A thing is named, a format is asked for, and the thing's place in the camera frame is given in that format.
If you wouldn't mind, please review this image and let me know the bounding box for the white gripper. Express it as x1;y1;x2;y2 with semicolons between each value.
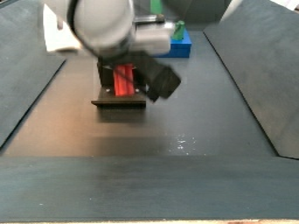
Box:
43;3;175;59

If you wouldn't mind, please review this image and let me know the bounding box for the red three-prong object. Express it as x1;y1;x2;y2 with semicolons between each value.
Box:
114;64;135;96

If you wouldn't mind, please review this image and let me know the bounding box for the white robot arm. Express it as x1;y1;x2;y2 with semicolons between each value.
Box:
41;0;175;58

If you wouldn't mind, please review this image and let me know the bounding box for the black curved fixture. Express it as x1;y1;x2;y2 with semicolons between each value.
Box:
91;61;146;109

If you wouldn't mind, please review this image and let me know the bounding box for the tall green cylinder peg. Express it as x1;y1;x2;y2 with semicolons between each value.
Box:
151;0;163;14

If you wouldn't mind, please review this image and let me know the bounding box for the green hexagonal peg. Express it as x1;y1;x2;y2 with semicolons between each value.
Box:
172;20;184;40

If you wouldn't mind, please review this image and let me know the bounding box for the blue shape-sorter block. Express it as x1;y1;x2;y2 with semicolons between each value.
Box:
156;31;192;58

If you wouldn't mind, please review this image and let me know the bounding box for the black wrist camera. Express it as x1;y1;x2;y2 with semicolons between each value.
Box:
98;51;182;102

